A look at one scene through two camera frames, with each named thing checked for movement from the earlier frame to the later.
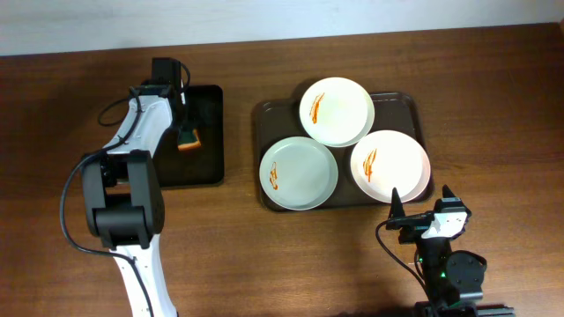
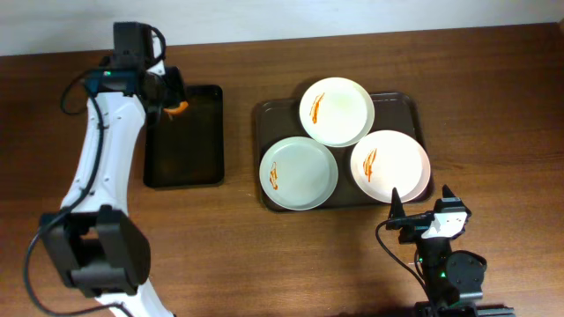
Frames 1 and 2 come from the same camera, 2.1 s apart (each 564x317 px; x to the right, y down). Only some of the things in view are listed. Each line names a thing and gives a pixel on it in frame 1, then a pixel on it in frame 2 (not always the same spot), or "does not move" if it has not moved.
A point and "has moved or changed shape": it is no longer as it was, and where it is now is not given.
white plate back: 337,112 does not move
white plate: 299,173 does not move
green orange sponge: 189,140 has moved or changed shape
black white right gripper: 410,222 does not move
